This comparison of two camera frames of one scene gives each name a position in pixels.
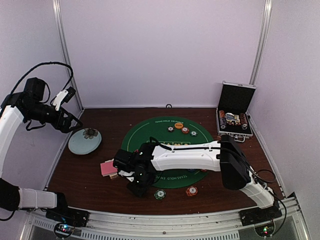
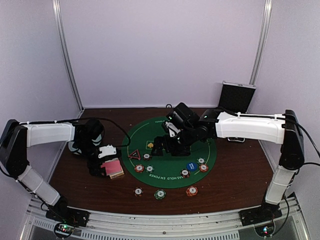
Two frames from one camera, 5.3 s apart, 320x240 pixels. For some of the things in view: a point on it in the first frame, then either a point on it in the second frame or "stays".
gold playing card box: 114,175 stays
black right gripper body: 144,182 -> 180,146
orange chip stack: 191,191 stays
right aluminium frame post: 267,16 stays
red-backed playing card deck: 107,168 stays
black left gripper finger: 65,125 -> 97,170
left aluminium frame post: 59,21 stays
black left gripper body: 55,122 -> 90,162
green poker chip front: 159,194 stays
